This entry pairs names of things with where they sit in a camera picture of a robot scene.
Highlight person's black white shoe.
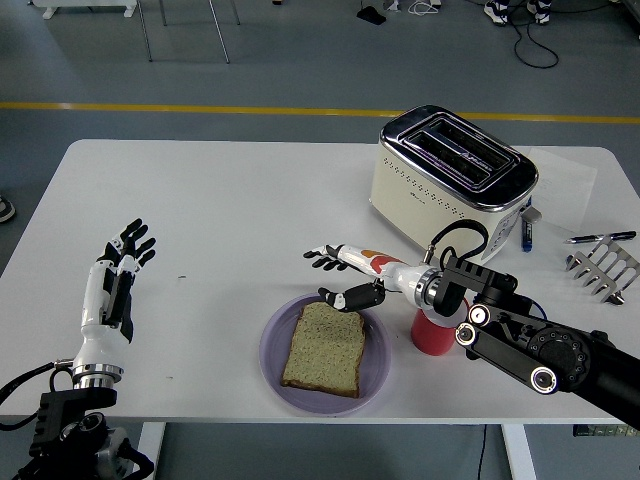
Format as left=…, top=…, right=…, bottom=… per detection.
left=483, top=0, right=510, bottom=25
left=525, top=0, right=551, bottom=28

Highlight white table leg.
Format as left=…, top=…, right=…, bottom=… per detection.
left=130, top=422, right=167, bottom=480
left=501, top=423, right=539, bottom=480

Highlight black floor pedal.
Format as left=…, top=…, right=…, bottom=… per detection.
left=355, top=0, right=387, bottom=24

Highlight silver metal toast rack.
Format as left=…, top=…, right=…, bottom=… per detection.
left=565, top=235, right=640, bottom=305

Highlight white furniture base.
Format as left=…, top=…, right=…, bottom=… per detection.
left=29, top=0, right=137, bottom=20

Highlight brown bread slice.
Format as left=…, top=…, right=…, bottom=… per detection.
left=279, top=301, right=367, bottom=400

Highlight cream chrome toaster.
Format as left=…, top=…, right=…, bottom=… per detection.
left=368, top=103, right=543, bottom=275

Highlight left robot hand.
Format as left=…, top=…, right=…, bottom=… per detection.
left=69, top=217, right=157, bottom=370

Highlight black floor cable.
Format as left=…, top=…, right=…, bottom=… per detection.
left=513, top=14, right=560, bottom=69

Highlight grey metal chair frame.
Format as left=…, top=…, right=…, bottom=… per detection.
left=135, top=0, right=241, bottom=65

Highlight black silver ballpoint pen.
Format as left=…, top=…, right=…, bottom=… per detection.
left=563, top=230, right=638, bottom=246

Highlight black table control panel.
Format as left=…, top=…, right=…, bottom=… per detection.
left=572, top=423, right=640, bottom=438

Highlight purple plastic plate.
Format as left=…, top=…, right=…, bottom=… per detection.
left=258, top=293, right=393, bottom=418

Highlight black cable under table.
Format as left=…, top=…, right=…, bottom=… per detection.
left=476, top=423, right=489, bottom=480

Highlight red enamel mug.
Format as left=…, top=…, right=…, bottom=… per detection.
left=410, top=294, right=470, bottom=357

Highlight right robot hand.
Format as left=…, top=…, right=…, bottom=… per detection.
left=302, top=243, right=430, bottom=312

